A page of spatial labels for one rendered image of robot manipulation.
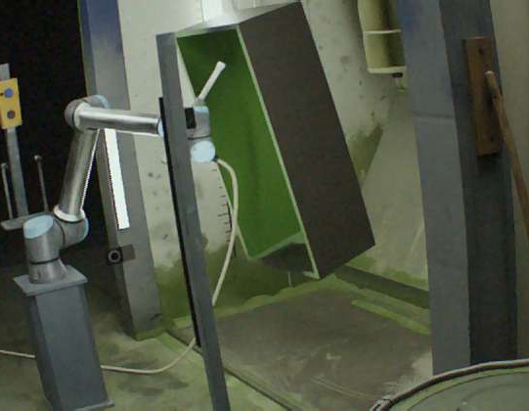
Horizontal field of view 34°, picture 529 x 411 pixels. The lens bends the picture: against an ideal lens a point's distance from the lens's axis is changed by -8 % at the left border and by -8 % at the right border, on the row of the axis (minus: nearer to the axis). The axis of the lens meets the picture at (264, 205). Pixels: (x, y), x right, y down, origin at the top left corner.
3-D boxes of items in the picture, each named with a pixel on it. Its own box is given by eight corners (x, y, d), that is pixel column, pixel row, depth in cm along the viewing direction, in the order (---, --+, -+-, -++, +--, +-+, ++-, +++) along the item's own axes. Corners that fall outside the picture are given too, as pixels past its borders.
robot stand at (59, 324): (57, 420, 389) (24, 292, 376) (42, 399, 416) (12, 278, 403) (115, 406, 402) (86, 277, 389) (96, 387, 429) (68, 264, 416)
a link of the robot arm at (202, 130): (195, 108, 342) (198, 140, 345) (212, 103, 352) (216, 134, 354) (175, 110, 347) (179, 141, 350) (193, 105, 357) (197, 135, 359)
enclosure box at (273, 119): (301, 230, 474) (230, 11, 438) (375, 245, 424) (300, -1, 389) (247, 259, 458) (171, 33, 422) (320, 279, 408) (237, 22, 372)
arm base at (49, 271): (33, 287, 384) (29, 265, 382) (25, 278, 400) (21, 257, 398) (71, 278, 392) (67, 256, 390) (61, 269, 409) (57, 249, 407)
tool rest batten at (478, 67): (475, 154, 215) (461, 38, 209) (498, 149, 219) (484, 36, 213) (481, 155, 213) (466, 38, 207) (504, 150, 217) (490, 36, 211)
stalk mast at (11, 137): (54, 346, 495) (6, 64, 462) (57, 349, 490) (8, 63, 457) (45, 348, 493) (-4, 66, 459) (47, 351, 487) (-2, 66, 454)
